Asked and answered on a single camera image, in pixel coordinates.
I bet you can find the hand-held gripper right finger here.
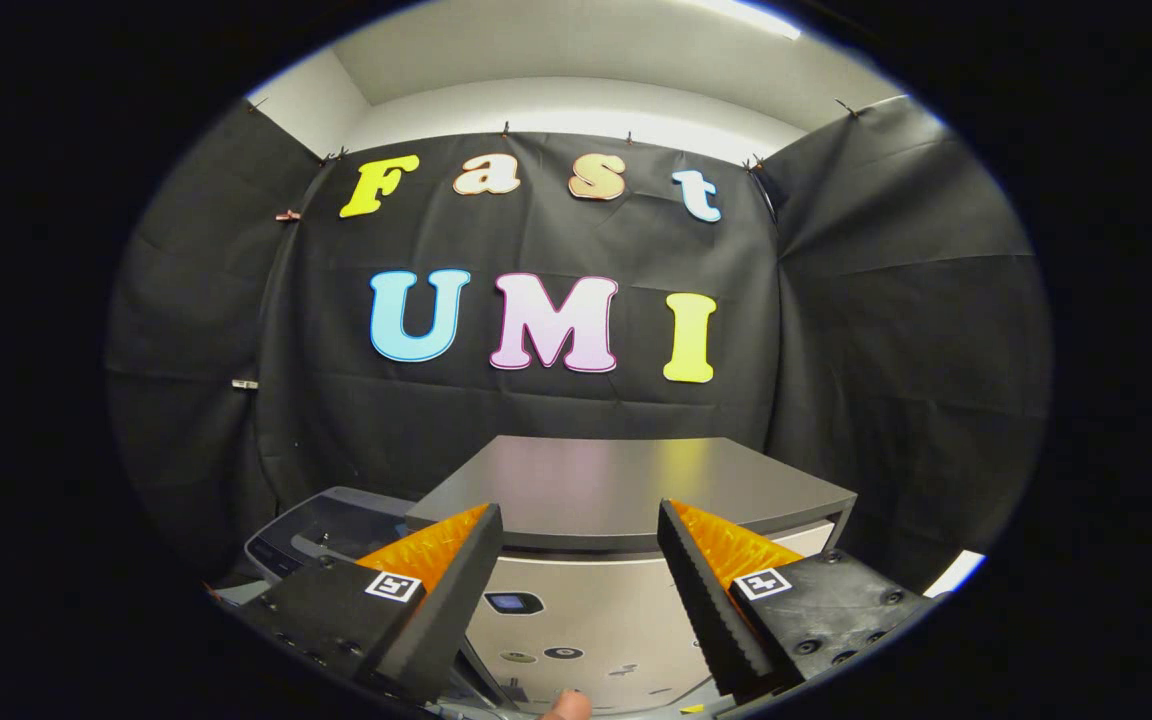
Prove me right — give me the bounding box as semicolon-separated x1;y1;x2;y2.
657;499;937;701

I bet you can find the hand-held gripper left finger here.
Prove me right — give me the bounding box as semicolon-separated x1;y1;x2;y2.
234;503;504;706

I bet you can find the grey cabinet with beige door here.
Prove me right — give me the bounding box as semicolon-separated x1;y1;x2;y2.
405;435;858;715

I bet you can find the white panel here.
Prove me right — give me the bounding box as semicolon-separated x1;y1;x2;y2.
924;549;988;599

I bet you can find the black backdrop cloth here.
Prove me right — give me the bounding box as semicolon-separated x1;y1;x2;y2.
106;95;1052;591

